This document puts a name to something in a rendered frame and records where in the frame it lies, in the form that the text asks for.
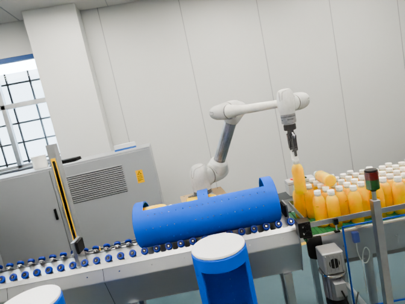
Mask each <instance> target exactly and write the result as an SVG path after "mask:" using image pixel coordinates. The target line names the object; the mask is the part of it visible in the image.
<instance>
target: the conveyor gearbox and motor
mask: <svg viewBox="0 0 405 304"><path fill-rule="evenodd" d="M315 249H316V255H317V260H318V266H319V268H318V271H319V273H320V274H321V275H322V282H323V286H324V293H325V298H326V302H327V304H349V302H348V297H347V295H348V293H347V286H346V282H345V276H344V275H345V273H346V268H345V261H344V253H343V251H342V250H341V249H340V248H339V247H338V246H337V245H336V244H335V243H330V244H324V245H319V246H316V247H315Z"/></svg>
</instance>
